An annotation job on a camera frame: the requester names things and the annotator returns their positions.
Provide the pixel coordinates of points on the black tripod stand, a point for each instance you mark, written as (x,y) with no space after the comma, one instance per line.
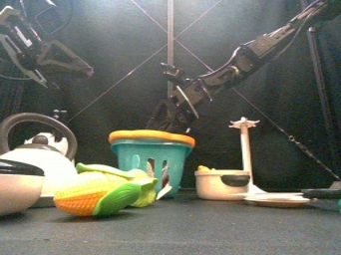
(317,83)

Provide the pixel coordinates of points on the white mug tree stand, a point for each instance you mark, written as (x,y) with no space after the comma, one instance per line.
(245,149)

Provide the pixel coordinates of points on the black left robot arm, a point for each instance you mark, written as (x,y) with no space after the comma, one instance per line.
(13,8)

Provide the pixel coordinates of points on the white pot with black rim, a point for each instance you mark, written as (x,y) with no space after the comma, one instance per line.
(17,189)

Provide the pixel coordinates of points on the black frying pan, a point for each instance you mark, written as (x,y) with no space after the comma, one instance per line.
(322,193)

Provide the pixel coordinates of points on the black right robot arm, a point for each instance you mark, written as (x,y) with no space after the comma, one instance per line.
(262,50)

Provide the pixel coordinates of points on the white plate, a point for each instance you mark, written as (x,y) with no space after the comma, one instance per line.
(279,200)

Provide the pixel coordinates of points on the grey vertical frame pole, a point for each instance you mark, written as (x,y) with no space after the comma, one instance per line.
(170,40)

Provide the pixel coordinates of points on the yellow toy starfruit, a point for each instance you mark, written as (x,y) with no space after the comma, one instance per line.
(203,168)

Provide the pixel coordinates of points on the teal basket with orange rim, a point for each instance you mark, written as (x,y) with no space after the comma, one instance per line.
(148,156)

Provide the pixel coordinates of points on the white toy piece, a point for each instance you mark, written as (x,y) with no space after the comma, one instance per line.
(163,192)

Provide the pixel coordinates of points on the toy corn cob green husk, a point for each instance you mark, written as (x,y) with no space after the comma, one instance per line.
(101,192)

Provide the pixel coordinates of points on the small green toy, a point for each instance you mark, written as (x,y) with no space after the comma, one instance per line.
(339,205)

